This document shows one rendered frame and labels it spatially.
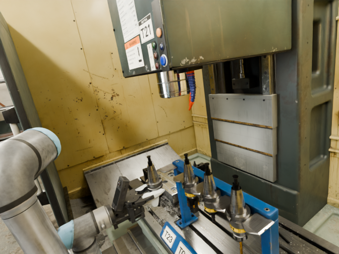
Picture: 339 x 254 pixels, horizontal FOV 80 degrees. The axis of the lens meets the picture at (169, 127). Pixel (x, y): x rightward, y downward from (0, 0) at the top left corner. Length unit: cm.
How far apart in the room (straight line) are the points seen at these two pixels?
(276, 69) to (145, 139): 139
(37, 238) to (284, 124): 112
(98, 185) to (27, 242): 132
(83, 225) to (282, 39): 104
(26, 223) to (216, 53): 71
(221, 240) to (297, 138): 63
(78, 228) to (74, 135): 125
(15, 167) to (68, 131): 135
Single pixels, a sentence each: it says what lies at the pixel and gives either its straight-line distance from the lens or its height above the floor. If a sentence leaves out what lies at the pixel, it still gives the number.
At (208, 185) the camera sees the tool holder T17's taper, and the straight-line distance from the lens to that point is 65.
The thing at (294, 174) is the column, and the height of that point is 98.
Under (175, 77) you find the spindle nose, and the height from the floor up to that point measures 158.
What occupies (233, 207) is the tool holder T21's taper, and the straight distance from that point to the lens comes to 60.
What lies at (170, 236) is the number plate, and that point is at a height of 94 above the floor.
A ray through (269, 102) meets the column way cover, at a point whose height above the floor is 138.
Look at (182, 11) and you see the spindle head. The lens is 69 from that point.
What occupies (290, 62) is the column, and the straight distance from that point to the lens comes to 115.
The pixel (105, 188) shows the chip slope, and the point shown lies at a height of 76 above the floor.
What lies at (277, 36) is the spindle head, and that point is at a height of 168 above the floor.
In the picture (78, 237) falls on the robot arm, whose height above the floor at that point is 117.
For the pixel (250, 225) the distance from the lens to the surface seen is 59.
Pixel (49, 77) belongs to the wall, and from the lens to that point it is 186.
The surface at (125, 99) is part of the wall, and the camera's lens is 197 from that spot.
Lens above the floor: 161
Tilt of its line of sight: 15 degrees down
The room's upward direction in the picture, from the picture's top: 9 degrees counter-clockwise
